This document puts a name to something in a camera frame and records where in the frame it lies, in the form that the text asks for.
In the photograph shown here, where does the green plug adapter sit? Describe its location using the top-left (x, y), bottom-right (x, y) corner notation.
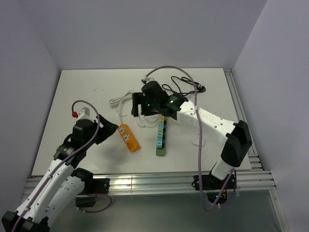
top-left (157, 130), bottom-right (165, 140)

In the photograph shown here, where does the aluminium rail frame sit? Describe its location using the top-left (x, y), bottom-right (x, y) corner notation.
top-left (14, 68), bottom-right (290, 232)

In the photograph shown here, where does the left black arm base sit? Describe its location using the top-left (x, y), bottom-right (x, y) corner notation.
top-left (75, 178), bottom-right (113, 214)

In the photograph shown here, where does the yellow plug adapter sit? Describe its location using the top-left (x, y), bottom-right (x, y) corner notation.
top-left (158, 115), bottom-right (165, 123)

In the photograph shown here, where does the orange rectangular block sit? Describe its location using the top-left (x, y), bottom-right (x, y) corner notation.
top-left (118, 123), bottom-right (140, 152)

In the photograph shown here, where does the light blue thin cable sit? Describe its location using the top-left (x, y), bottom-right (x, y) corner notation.
top-left (136, 115), bottom-right (160, 129)

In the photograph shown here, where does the teal plug adapter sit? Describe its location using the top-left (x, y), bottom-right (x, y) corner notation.
top-left (156, 139), bottom-right (164, 149)

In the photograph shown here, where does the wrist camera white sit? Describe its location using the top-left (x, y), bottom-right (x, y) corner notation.
top-left (77, 107), bottom-right (95, 122)
top-left (141, 76), bottom-right (154, 85)

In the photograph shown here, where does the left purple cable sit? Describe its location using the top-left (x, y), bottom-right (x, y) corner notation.
top-left (11, 100), bottom-right (101, 232)

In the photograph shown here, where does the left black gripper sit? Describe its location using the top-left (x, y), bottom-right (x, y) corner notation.
top-left (84, 114), bottom-right (118, 148)

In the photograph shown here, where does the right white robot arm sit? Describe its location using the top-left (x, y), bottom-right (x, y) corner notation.
top-left (131, 81), bottom-right (252, 189)

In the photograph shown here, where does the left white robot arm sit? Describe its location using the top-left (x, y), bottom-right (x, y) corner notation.
top-left (1, 115), bottom-right (118, 232)

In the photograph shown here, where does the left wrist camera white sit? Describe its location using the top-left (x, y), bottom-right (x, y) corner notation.
top-left (77, 107), bottom-right (95, 122)

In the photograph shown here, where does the green power strip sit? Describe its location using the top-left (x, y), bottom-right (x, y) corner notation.
top-left (155, 115), bottom-right (167, 157)

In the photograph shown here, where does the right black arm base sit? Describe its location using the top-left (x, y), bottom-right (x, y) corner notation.
top-left (191, 172), bottom-right (237, 211)

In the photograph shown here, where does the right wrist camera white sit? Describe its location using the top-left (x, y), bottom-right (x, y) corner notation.
top-left (141, 76), bottom-right (154, 85)

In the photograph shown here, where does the light blue plug adapter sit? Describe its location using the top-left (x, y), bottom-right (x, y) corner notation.
top-left (158, 121), bottom-right (165, 131)

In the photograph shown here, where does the black power cord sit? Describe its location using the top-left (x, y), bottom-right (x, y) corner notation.
top-left (161, 76), bottom-right (207, 97)

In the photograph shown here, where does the purple cable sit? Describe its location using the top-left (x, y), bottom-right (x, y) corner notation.
top-left (144, 65), bottom-right (237, 211)
top-left (11, 100), bottom-right (101, 232)

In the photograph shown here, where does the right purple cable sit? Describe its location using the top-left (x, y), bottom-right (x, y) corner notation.
top-left (144, 65), bottom-right (237, 211)

